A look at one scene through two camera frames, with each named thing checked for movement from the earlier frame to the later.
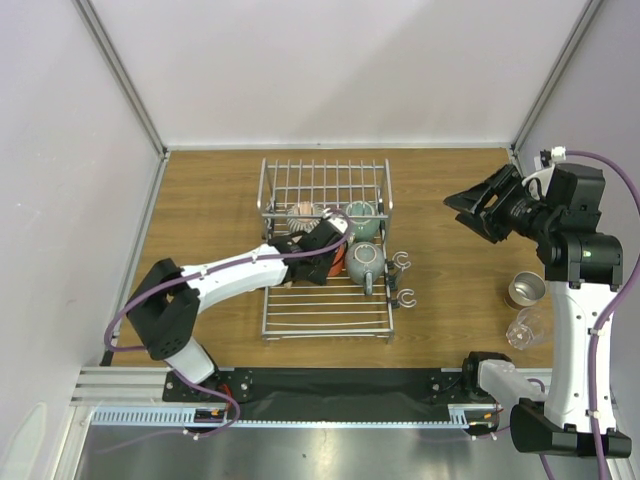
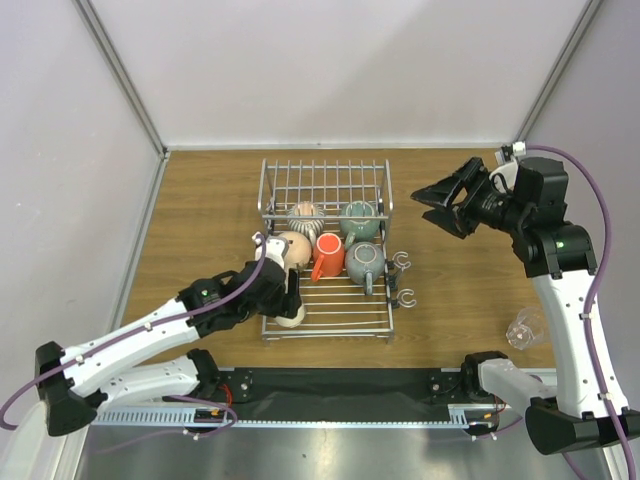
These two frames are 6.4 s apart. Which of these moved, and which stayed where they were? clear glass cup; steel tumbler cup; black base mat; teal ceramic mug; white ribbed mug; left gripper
Moved: steel tumbler cup; left gripper
Stayed: black base mat; teal ceramic mug; clear glass cup; white ribbed mug
